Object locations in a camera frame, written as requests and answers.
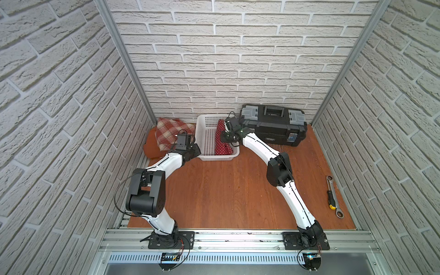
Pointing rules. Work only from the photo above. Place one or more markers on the aluminium mounting rail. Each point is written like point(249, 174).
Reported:
point(259, 241)

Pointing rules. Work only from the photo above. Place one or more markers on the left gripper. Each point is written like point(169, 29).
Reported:
point(192, 151)

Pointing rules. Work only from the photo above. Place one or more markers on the controller board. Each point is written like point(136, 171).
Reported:
point(169, 261)
point(312, 261)

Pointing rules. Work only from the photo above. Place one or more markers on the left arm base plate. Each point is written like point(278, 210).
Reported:
point(179, 240)

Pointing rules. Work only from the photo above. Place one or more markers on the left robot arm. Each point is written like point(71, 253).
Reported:
point(146, 197)

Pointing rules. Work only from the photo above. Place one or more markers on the red plaid skirt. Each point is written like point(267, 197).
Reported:
point(176, 126)

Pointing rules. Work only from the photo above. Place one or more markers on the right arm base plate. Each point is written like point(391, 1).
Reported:
point(298, 241)

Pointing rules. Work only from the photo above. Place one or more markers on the white plastic basket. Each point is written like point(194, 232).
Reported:
point(205, 130)

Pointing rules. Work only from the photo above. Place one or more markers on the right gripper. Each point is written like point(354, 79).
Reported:
point(224, 136)

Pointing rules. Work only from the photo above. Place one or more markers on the orange skirt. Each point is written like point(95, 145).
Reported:
point(157, 146)

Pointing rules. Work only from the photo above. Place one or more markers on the black plastic toolbox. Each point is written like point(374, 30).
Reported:
point(275, 125)

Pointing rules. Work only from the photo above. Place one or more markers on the left controller board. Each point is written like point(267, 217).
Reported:
point(169, 261)

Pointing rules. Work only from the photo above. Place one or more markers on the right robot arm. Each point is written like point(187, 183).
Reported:
point(279, 175)

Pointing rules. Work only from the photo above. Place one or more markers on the right controller board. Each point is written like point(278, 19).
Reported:
point(312, 261)

